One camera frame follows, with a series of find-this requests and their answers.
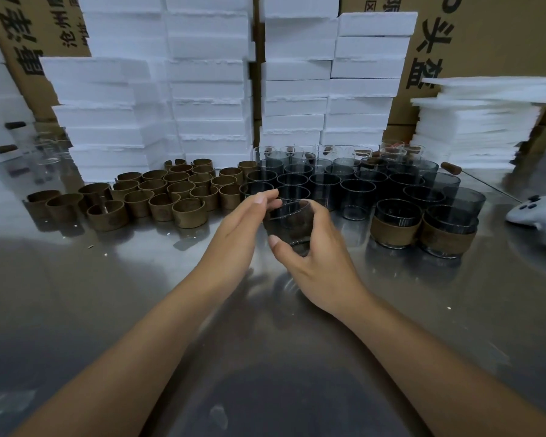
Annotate group of brown sleeve rings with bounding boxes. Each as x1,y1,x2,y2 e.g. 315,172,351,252
26,158,258,232

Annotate person's left forearm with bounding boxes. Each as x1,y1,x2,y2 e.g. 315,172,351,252
11,277,237,437

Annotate stack of white foam blocks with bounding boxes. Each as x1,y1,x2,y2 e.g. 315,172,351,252
0,27,36,167

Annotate bunch of clear plastic cups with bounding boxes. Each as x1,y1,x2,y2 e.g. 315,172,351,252
27,131,73,167

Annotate cluster of transparent plastic cups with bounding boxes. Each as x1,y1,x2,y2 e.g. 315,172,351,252
238,143,487,222

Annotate stack of thin foam sheets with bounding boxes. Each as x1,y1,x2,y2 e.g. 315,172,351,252
410,76,546,170

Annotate smoky transparent plastic cup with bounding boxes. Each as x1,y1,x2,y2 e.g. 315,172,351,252
263,200,317,258
371,198,423,249
420,204,479,259

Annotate person's left hand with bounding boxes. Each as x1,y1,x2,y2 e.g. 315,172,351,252
195,188,284,301

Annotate stepped stack white foam blocks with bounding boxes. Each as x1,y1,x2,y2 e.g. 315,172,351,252
259,0,419,149

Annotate brown-handled metal rod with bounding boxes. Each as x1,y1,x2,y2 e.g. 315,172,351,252
440,161,522,202

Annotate brown sleeve ring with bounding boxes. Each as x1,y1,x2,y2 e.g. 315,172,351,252
420,220,477,256
371,215,422,247

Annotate person's right forearm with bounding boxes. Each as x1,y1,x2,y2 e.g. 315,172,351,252
345,291,546,437

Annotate tall stack white foam blocks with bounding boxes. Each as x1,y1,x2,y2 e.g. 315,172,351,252
39,0,255,183

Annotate large printed cardboard box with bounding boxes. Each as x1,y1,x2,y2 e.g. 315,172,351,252
341,0,546,126

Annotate person's right hand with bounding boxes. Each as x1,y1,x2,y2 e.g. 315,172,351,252
268,200,369,319

